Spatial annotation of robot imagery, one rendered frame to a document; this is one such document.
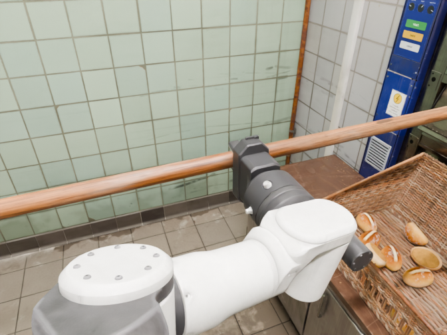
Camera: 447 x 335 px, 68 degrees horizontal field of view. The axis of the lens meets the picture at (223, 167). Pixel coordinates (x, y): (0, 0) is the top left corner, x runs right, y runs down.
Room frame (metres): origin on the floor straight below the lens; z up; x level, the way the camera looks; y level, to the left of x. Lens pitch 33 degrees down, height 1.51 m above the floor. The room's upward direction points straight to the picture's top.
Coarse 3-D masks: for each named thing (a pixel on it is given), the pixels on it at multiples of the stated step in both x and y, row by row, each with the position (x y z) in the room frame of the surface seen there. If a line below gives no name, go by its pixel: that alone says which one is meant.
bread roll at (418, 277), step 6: (408, 270) 0.72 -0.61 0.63; (414, 270) 0.71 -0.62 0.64; (420, 270) 0.71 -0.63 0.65; (426, 270) 0.71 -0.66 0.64; (402, 276) 0.71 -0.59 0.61; (408, 276) 0.70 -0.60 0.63; (414, 276) 0.69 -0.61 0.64; (420, 276) 0.69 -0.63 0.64; (426, 276) 0.69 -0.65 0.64; (432, 276) 0.70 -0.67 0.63; (408, 282) 0.69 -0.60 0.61; (414, 282) 0.68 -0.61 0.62; (420, 282) 0.68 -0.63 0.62; (426, 282) 0.68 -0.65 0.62
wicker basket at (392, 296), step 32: (416, 160) 1.09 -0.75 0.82; (352, 192) 1.00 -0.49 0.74; (384, 192) 1.05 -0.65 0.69; (416, 192) 1.03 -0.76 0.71; (384, 224) 0.98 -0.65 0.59; (416, 224) 0.96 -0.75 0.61; (384, 288) 0.60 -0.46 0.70; (416, 288) 0.68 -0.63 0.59; (384, 320) 0.56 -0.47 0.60; (416, 320) 0.50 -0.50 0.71
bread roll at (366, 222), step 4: (360, 216) 0.98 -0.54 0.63; (364, 216) 0.97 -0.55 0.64; (368, 216) 0.97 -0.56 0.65; (360, 220) 0.97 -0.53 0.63; (364, 220) 0.95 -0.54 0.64; (368, 220) 0.95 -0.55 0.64; (372, 220) 0.95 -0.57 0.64; (360, 224) 0.95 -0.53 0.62; (364, 224) 0.94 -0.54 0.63; (368, 224) 0.94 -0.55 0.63; (372, 224) 0.93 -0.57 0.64; (364, 228) 0.93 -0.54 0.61; (368, 228) 0.93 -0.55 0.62; (372, 228) 0.92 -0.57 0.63; (376, 228) 0.93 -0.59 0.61
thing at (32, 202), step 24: (384, 120) 0.63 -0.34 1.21; (408, 120) 0.64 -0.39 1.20; (432, 120) 0.67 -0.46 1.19; (288, 144) 0.54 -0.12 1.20; (312, 144) 0.55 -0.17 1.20; (168, 168) 0.46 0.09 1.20; (192, 168) 0.47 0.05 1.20; (216, 168) 0.48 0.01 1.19; (48, 192) 0.39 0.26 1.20; (72, 192) 0.40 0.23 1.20; (96, 192) 0.41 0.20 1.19; (120, 192) 0.42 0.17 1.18; (0, 216) 0.36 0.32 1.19
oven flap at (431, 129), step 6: (444, 90) 1.16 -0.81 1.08; (444, 96) 1.15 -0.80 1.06; (438, 102) 1.15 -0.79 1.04; (444, 102) 1.14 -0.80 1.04; (444, 120) 1.09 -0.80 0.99; (420, 126) 1.13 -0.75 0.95; (426, 126) 1.13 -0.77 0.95; (432, 126) 1.11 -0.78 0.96; (438, 126) 1.10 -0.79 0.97; (444, 126) 1.08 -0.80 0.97; (426, 132) 1.10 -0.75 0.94; (432, 132) 1.08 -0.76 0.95; (438, 132) 1.08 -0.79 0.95; (444, 132) 1.07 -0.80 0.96; (438, 138) 1.05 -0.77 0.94; (444, 138) 1.03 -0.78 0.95
